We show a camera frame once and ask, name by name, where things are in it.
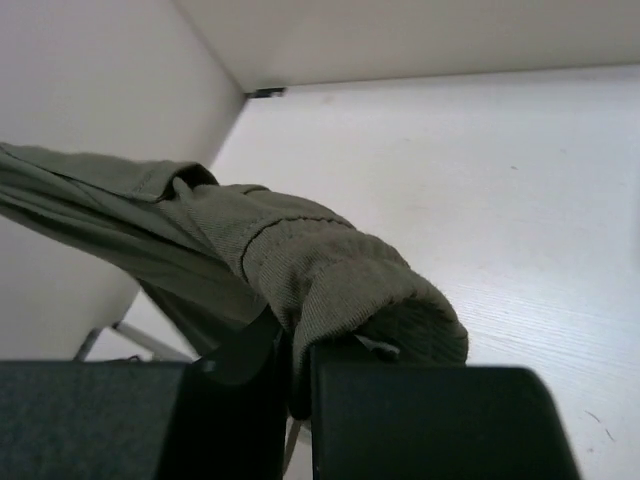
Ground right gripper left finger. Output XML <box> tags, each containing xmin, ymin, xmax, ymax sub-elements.
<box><xmin>1</xmin><ymin>313</ymin><xmax>289</xmax><ymax>479</ymax></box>

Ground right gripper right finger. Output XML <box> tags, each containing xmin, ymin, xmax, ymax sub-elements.
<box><xmin>310</xmin><ymin>344</ymin><xmax>580</xmax><ymax>480</ymax></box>

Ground olive green shorts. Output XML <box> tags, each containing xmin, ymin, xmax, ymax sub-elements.
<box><xmin>1</xmin><ymin>143</ymin><xmax>469</xmax><ymax>420</ymax></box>

